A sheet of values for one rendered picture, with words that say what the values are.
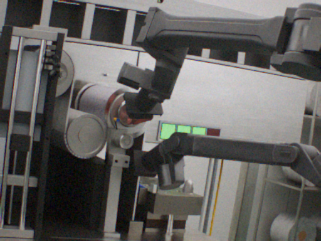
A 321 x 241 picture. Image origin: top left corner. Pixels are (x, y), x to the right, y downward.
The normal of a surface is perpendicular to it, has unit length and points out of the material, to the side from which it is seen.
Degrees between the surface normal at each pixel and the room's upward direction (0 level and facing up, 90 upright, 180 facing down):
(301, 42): 73
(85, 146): 90
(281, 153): 86
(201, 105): 90
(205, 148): 88
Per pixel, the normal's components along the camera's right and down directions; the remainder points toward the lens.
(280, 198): 0.45, 0.11
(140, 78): 0.19, -0.09
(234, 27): -0.66, -0.34
